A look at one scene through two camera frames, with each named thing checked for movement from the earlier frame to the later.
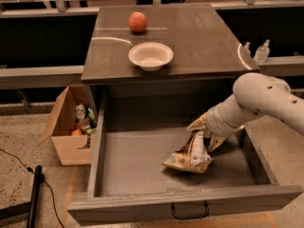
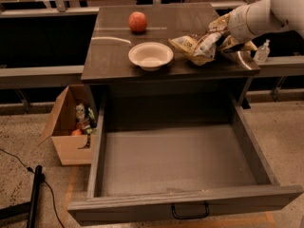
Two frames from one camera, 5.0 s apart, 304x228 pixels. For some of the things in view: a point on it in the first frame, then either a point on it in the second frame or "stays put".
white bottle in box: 80,111 stays put
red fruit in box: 77,132 stays put
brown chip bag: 194,154 to 202,47
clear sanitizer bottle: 262,53 stays put
